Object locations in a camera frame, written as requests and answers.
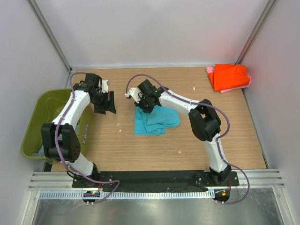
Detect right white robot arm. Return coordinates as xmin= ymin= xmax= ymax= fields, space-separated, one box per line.
xmin=135 ymin=79 xmax=232 ymax=186

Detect olive green plastic bin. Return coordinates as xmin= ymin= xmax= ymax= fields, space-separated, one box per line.
xmin=21 ymin=89 xmax=93 ymax=163

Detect aluminium corner post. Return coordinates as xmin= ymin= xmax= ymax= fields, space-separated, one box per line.
xmin=235 ymin=0 xmax=278 ymax=65
xmin=27 ymin=0 xmax=72 ymax=73

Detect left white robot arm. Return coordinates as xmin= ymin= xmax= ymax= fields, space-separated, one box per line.
xmin=41 ymin=73 xmax=116 ymax=188

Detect right aluminium corner post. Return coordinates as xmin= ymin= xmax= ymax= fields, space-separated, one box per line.
xmin=235 ymin=0 xmax=278 ymax=65

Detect left aluminium corner post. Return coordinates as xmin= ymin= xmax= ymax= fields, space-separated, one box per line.
xmin=27 ymin=0 xmax=72 ymax=73

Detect aluminium frame rail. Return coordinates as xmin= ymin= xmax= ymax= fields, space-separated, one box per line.
xmin=28 ymin=169 xmax=284 ymax=193

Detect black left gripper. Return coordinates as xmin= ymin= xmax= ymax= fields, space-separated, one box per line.
xmin=91 ymin=90 xmax=116 ymax=115

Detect teal t shirt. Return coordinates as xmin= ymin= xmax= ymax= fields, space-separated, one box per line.
xmin=134 ymin=105 xmax=181 ymax=135

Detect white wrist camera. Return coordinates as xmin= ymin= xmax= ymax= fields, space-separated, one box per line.
xmin=125 ymin=88 xmax=141 ymax=103
xmin=98 ymin=80 xmax=109 ymax=93

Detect folded pink t shirt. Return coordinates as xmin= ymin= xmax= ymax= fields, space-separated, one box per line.
xmin=205 ymin=66 xmax=253 ymax=93

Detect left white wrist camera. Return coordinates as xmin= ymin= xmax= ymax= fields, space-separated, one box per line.
xmin=98 ymin=80 xmax=109 ymax=93

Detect white slotted cable duct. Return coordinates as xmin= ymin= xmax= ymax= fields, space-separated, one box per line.
xmin=39 ymin=189 xmax=215 ymax=200

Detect grey blue t shirt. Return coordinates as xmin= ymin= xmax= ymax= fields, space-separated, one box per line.
xmin=32 ymin=152 xmax=45 ymax=157

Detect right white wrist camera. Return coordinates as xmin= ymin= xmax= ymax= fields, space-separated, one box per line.
xmin=125 ymin=88 xmax=141 ymax=103

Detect folded orange t shirt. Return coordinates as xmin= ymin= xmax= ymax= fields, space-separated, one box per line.
xmin=208 ymin=64 xmax=250 ymax=92

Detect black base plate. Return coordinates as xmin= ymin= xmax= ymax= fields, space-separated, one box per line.
xmin=67 ymin=170 xmax=240 ymax=193

